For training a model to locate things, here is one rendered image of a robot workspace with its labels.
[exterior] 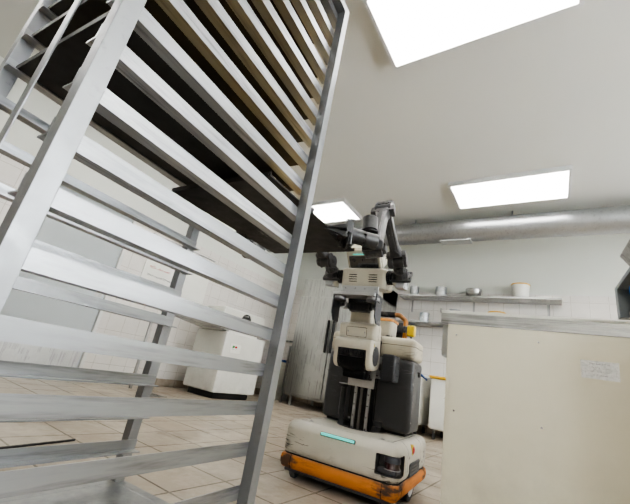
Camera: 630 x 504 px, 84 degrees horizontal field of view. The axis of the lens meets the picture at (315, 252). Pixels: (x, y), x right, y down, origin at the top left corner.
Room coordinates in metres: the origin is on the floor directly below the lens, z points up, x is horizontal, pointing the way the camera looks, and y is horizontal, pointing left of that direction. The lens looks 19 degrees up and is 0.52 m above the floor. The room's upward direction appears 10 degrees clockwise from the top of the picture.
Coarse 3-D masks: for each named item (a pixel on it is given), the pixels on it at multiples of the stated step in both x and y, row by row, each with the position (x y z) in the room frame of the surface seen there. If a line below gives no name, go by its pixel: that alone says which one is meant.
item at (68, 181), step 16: (16, 160) 0.71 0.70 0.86; (32, 160) 0.74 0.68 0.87; (80, 192) 0.84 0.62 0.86; (96, 192) 0.87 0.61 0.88; (112, 208) 0.91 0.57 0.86; (128, 208) 0.95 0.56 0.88; (144, 224) 1.00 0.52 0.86; (160, 224) 1.05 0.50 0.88; (176, 240) 1.10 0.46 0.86; (192, 240) 1.16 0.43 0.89
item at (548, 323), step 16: (448, 320) 1.57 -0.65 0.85; (464, 320) 1.53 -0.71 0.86; (480, 320) 1.50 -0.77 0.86; (496, 320) 1.46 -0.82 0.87; (512, 320) 1.43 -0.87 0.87; (528, 320) 1.40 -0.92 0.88; (544, 320) 1.37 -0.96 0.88; (560, 320) 1.34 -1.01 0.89; (576, 320) 1.31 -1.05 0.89; (592, 320) 1.28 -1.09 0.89; (608, 320) 1.26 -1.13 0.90; (624, 336) 1.24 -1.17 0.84
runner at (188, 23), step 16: (160, 0) 0.48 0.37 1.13; (176, 0) 0.49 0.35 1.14; (176, 16) 0.51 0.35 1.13; (192, 16) 0.52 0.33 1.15; (192, 32) 0.54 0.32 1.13; (208, 32) 0.56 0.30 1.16; (208, 48) 0.57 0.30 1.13; (224, 64) 0.61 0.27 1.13; (240, 80) 0.66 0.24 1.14; (240, 96) 0.70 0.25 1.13; (256, 96) 0.71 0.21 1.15; (256, 112) 0.75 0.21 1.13; (272, 112) 0.77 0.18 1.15; (272, 128) 0.80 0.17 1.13; (288, 144) 0.86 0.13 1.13; (304, 160) 0.93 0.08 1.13
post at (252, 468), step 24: (336, 24) 0.94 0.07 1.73; (336, 48) 0.93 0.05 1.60; (336, 72) 0.94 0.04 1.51; (312, 144) 0.94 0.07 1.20; (312, 168) 0.93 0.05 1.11; (312, 192) 0.94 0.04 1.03; (288, 264) 0.94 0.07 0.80; (288, 288) 0.93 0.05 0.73; (288, 312) 0.94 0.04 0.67; (264, 384) 0.94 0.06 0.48; (264, 408) 0.93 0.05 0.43; (264, 432) 0.94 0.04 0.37
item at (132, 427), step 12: (192, 228) 1.16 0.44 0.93; (192, 252) 1.18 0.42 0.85; (180, 276) 1.17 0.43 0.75; (180, 288) 1.18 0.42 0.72; (156, 336) 1.17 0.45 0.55; (144, 372) 1.17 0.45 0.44; (156, 372) 1.18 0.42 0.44; (144, 396) 1.17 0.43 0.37; (132, 420) 1.16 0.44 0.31; (132, 432) 1.17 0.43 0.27; (120, 456) 1.16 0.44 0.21; (120, 480) 1.17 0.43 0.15
